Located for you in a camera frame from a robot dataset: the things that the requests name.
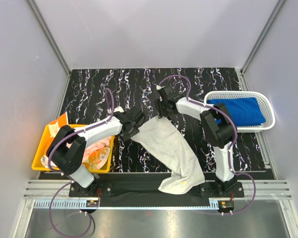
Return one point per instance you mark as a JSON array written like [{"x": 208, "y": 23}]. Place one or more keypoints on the pink white towel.
[{"x": 99, "y": 143}]

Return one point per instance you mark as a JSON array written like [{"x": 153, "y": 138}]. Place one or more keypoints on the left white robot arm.
[{"x": 68, "y": 146}]

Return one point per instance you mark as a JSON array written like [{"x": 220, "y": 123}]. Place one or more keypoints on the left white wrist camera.
[{"x": 118, "y": 110}]

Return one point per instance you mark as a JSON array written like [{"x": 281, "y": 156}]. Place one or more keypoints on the white perforated basket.
[{"x": 263, "y": 102}]

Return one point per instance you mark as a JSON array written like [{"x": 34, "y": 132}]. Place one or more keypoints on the blue towel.
[{"x": 244, "y": 111}]

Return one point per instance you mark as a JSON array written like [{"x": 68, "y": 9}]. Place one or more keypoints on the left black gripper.
[{"x": 124, "y": 137}]

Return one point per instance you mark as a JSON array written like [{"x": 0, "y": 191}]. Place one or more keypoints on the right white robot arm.
[{"x": 218, "y": 127}]

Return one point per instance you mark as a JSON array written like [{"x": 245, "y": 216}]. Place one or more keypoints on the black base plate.
[{"x": 135, "y": 190}]

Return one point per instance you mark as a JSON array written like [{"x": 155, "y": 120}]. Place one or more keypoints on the orange towel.
[{"x": 97, "y": 158}]

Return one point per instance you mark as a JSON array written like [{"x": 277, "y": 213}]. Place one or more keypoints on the yellow plastic bin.
[{"x": 98, "y": 162}]

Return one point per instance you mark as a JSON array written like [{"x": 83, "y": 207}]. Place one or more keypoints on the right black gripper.
[{"x": 158, "y": 104}]

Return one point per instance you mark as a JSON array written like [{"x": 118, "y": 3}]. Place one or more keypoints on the cream terry towel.
[{"x": 163, "y": 140}]

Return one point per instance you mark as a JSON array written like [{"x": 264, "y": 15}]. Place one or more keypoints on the white slotted cable duct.
[{"x": 66, "y": 204}]

